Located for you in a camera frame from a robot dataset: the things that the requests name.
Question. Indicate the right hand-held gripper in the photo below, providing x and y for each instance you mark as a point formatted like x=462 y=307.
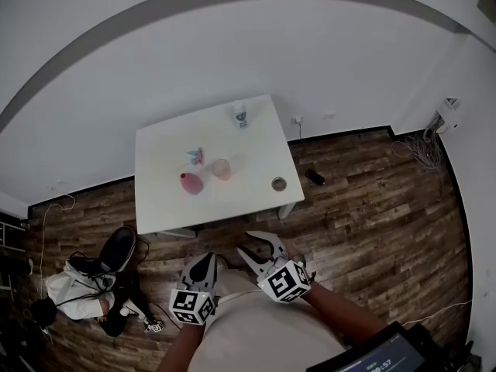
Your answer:
x=286 y=281

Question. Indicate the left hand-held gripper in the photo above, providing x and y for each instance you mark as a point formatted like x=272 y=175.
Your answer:
x=191 y=306

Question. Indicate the red pink bottle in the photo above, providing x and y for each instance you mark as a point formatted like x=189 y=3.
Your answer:
x=191 y=184

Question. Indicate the pink dimpled glass cup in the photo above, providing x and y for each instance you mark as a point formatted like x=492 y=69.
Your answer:
x=221 y=169

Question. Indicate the person's left forearm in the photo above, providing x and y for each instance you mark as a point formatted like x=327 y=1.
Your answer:
x=182 y=347

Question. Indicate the person's right forearm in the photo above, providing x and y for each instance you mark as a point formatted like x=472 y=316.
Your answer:
x=345 y=312

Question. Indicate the small clear white-capped bottle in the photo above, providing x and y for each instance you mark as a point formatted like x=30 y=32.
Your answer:
x=241 y=115

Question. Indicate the person's left shoe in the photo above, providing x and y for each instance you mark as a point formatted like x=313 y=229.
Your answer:
x=221 y=262

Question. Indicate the round metal table grommet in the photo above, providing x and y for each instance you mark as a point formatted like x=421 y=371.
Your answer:
x=279 y=184

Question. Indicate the white square table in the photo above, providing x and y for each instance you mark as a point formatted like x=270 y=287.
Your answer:
x=174 y=200

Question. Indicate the person's beige shirt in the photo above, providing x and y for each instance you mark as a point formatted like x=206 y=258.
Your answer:
x=263 y=335

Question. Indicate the black flat device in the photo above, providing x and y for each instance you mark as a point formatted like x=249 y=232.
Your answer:
x=314 y=177

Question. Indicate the white desk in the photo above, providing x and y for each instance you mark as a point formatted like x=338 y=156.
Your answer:
x=11 y=235

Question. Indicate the grey-green bag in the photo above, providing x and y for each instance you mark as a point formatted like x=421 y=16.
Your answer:
x=470 y=362

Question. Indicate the white wall box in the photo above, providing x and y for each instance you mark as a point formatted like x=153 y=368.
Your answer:
x=449 y=114

